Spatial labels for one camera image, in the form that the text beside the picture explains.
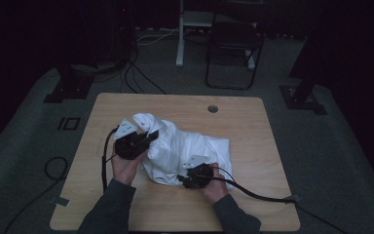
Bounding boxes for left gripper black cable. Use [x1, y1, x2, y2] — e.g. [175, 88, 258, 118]
[100, 127, 120, 194]

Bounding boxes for white skirt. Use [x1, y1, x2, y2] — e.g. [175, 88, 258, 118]
[132, 112, 235, 191]

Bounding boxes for person's right hand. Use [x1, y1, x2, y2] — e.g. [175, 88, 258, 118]
[201, 162, 231, 205]

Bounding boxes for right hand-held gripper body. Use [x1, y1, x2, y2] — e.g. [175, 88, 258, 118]
[181, 154, 215, 190]

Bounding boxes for looped black floor cable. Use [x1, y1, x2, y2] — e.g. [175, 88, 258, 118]
[2, 156, 69, 234]

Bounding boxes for black folding chair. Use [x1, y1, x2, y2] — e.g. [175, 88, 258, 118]
[205, 12, 266, 92]

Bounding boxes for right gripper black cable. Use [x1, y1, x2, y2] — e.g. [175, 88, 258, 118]
[207, 166, 351, 234]

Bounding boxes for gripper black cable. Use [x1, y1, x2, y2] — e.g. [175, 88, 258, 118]
[207, 166, 351, 234]
[100, 127, 120, 194]

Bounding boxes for grey tape on cable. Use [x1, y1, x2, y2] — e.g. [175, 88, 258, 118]
[285, 194, 302, 205]

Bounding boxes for black floor cables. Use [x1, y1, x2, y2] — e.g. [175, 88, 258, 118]
[119, 48, 168, 96]

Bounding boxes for dark equipment cabinet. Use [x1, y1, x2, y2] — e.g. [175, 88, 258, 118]
[108, 0, 138, 64]

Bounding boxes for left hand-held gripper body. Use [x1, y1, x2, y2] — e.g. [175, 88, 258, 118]
[112, 118, 151, 161]

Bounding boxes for person's left hand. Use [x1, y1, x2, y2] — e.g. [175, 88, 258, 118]
[110, 146, 148, 186]

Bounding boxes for white metal stand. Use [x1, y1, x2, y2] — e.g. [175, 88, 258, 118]
[174, 0, 257, 71]

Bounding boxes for white floor cable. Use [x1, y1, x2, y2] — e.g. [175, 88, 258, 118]
[135, 27, 180, 47]

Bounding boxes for grey floor tape piece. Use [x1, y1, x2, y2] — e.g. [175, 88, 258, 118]
[54, 196, 70, 208]

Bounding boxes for black stand base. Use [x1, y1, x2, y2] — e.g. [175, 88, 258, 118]
[43, 62, 95, 104]
[279, 32, 328, 116]

